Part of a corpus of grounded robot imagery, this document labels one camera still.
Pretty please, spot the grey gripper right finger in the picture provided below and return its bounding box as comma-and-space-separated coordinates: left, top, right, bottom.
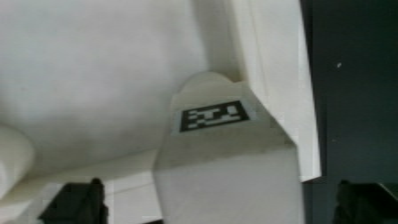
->
333, 180, 398, 224

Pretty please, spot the white leg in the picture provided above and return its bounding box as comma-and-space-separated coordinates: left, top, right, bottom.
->
153, 72, 304, 224

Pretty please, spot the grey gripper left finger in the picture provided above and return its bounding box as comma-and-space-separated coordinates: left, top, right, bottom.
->
40, 178, 109, 224

